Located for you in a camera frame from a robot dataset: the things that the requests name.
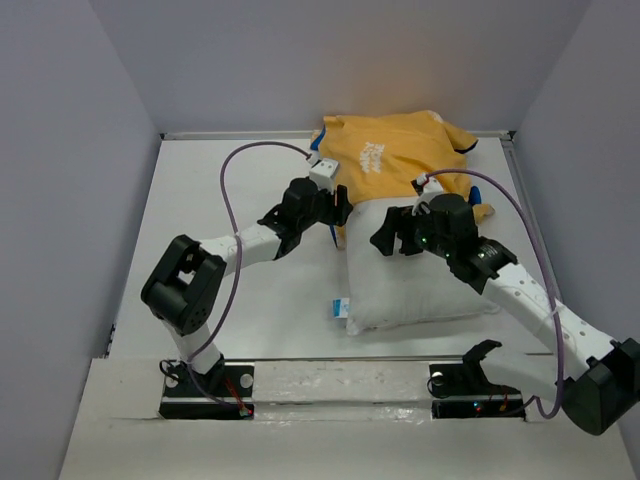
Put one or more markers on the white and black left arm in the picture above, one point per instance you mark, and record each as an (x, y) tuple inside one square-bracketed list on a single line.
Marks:
[(182, 289)]

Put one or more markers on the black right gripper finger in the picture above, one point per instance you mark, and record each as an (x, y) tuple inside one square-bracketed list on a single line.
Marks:
[(384, 240), (398, 218)]

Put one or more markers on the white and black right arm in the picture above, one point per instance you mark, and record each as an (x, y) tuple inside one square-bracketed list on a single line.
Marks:
[(596, 379)]

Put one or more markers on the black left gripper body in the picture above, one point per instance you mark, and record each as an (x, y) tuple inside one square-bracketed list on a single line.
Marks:
[(322, 209)]

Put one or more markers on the white front board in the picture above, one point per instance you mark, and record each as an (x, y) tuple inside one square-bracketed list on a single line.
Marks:
[(322, 420)]

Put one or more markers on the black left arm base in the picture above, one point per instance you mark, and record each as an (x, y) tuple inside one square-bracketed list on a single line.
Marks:
[(225, 394)]

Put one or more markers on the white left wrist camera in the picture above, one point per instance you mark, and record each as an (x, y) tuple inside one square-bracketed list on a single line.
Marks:
[(324, 174)]

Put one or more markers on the white pillow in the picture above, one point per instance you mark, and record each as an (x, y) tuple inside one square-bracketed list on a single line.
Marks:
[(387, 292)]

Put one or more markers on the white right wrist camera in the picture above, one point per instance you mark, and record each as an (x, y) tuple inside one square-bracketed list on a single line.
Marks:
[(427, 187)]

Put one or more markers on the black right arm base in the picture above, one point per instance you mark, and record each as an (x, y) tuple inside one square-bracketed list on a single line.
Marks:
[(460, 390)]

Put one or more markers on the yellow pillowcase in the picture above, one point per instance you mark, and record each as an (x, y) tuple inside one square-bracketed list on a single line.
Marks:
[(379, 157)]

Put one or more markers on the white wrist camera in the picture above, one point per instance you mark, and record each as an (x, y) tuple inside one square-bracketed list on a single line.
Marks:
[(324, 174), (427, 187)]

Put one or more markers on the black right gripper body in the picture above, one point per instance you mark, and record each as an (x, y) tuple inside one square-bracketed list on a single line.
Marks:
[(424, 231)]

